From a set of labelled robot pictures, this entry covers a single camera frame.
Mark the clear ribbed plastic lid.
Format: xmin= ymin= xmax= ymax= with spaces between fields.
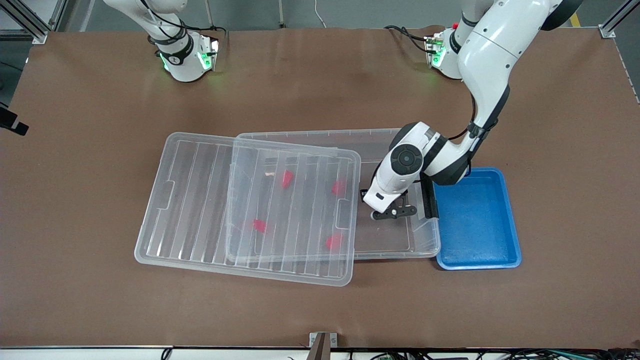
xmin=134 ymin=131 xmax=362 ymax=287

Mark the clear plastic storage box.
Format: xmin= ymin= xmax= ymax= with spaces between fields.
xmin=224 ymin=128 xmax=442 ymax=262

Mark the blue plastic tray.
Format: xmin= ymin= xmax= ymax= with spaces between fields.
xmin=431 ymin=167 xmax=523 ymax=271

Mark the brown table mat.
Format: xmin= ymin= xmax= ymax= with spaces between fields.
xmin=0 ymin=26 xmax=640 ymax=349

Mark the black device with grey band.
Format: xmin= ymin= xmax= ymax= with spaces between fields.
xmin=0 ymin=106 xmax=30 ymax=136

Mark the black box latch handle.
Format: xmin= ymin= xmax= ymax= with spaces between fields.
xmin=420 ymin=172 xmax=440 ymax=219

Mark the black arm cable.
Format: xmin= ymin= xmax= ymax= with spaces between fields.
xmin=447 ymin=92 xmax=481 ymax=142

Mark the metal mount bracket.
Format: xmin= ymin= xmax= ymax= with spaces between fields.
xmin=309 ymin=332 xmax=339 ymax=360

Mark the black base cable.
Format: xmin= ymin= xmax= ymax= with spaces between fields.
xmin=384 ymin=25 xmax=433 ymax=53

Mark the aluminium frame strut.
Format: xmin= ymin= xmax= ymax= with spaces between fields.
xmin=0 ymin=0 xmax=68 ymax=46
xmin=598 ymin=0 xmax=640 ymax=40

